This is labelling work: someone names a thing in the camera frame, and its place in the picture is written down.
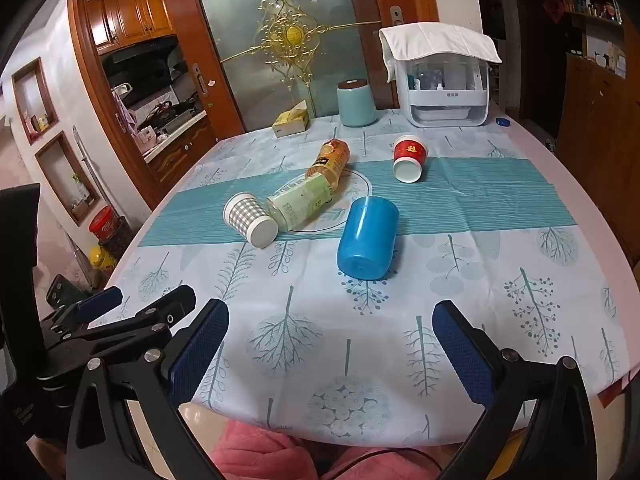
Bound frosted glass door gold ornament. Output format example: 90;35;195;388
189;0;386;133

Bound wooden shelf with small items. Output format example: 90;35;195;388
555;0;631;81

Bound red paper cup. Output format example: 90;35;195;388
392;134;431;183

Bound green label plastic bottle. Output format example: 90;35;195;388
265;172;333;233

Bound red tin can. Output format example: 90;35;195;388
89;205;118;241

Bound wall niche with wooden frame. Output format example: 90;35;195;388
11;57;60;146
35;131;101;226

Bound white cloth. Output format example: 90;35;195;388
378;22;503;83

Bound grey checked paper cup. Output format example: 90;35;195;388
223;192;279;248

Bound teal canister with brown lid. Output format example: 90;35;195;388
336;79;378;127

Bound wooden door frame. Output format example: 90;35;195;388
67;0;246;211

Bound orange drink bottle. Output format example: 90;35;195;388
305;138;351;191

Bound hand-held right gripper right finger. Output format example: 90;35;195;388
432;300;598;480

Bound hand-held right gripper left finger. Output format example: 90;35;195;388
66;299;230;480

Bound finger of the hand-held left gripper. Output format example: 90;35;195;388
46;275;124;335
60;284;197;357

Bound black range hood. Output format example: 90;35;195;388
102;35;183;81

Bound white plastic cup dispenser box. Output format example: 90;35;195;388
395;57;490;128

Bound black cable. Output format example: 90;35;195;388
320;447;443;478

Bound wooden sideboard cabinet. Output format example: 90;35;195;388
555;52;640;241

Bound yellow container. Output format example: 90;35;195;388
89;246;117;273

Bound dark patterned jar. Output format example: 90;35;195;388
97;216;133;266

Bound tree print tablecloth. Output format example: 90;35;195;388
102;105;633;448

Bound pink hanging cloth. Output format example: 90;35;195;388
112;85;138;133

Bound pink fleece clothing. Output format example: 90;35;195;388
210;420;451;480

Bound wooden kitchen wall cabinets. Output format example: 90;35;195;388
82;0;176;56

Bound wooden kitchen base cabinet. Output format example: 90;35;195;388
145;115;218;186

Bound blue plastic cup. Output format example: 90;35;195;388
336;196;400;278

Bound yellow tissue box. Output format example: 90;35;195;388
272;101;310;138

